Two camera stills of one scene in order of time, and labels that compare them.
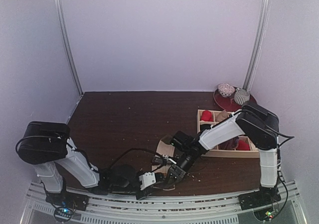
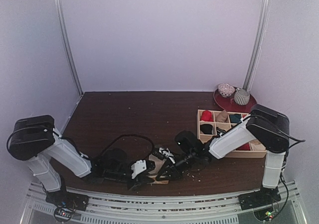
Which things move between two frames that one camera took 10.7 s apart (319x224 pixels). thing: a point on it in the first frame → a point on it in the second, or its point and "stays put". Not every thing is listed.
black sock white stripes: x=204 y=127 stays put
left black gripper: x=147 y=190 → x=139 y=180
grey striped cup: x=241 y=96 stays put
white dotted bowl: x=226 y=89 stays put
